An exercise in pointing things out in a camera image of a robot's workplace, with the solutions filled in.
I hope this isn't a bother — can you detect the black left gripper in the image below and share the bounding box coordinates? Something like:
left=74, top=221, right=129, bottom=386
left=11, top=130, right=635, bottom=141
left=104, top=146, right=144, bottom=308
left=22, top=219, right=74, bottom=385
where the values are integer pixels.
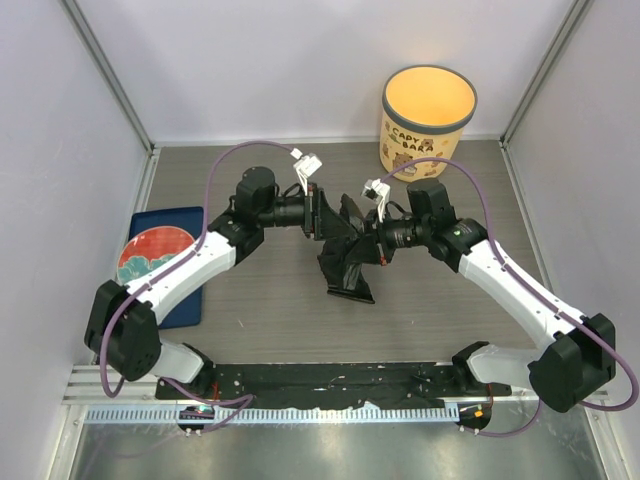
left=258, top=182, right=356, bottom=241

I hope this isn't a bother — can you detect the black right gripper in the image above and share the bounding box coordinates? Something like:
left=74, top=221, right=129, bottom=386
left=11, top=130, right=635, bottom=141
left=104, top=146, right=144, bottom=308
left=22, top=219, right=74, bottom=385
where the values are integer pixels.
left=347, top=206, right=431, bottom=266

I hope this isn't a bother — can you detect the black trash bag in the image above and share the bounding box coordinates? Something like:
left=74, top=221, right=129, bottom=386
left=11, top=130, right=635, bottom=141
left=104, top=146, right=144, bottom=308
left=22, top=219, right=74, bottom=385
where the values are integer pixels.
left=315, top=192, right=376, bottom=305

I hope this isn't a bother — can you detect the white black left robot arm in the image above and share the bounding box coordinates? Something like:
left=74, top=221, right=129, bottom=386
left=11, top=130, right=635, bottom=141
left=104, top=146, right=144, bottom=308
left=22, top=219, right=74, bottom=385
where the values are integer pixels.
left=84, top=167, right=353, bottom=399

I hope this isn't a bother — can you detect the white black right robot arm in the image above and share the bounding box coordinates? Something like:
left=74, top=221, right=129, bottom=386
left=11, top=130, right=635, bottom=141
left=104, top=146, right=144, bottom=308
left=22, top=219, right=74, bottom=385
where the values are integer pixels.
left=340, top=179, right=616, bottom=413

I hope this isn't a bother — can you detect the yellow capybara trash bin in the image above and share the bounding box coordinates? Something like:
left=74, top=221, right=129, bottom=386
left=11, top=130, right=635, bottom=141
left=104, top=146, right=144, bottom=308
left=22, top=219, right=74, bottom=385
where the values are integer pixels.
left=379, top=65, right=478, bottom=182

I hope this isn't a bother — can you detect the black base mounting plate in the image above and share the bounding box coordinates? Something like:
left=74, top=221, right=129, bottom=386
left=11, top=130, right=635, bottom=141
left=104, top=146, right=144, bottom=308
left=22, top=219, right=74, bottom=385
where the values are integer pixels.
left=186, top=362, right=512, bottom=410

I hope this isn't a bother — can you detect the blue tray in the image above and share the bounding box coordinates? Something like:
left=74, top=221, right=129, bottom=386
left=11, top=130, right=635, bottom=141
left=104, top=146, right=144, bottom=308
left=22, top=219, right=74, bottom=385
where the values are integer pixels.
left=127, top=205, right=206, bottom=330

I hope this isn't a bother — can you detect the red and teal plate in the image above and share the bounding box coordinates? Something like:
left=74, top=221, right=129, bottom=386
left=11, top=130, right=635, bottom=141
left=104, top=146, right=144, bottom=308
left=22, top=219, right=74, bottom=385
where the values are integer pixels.
left=116, top=226, right=194, bottom=284

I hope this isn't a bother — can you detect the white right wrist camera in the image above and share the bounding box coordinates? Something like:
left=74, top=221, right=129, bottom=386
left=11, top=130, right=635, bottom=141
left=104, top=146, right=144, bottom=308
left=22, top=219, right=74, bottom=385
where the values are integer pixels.
left=361, top=179, right=390, bottom=223

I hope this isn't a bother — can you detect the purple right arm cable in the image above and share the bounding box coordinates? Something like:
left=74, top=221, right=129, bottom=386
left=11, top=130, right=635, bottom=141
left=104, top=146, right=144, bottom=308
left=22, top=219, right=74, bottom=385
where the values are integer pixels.
left=382, top=156, right=636, bottom=437

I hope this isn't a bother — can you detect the perforated cable duct strip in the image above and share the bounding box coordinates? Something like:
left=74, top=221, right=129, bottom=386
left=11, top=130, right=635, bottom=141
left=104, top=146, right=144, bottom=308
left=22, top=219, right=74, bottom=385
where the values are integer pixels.
left=84, top=403, right=459, bottom=425

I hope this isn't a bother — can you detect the aluminium frame rail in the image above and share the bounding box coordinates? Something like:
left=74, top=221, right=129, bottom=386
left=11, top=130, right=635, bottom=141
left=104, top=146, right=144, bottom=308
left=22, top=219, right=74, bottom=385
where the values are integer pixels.
left=62, top=365, right=170, bottom=405

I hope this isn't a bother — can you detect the right aluminium corner post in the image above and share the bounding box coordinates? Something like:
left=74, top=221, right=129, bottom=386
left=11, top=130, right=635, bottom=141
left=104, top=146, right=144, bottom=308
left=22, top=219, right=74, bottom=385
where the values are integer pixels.
left=499, top=0, right=594, bottom=149

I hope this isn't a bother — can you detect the aluminium corner post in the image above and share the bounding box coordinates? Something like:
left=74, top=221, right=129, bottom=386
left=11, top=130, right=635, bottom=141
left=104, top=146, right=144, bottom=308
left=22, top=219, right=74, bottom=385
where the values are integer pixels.
left=59, top=0, right=154, bottom=154
left=499, top=0, right=594, bottom=149

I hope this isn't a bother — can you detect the left aluminium corner post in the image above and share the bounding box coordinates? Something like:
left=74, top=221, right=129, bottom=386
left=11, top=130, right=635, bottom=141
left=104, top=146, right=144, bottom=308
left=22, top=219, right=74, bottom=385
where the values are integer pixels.
left=59, top=0, right=154, bottom=154

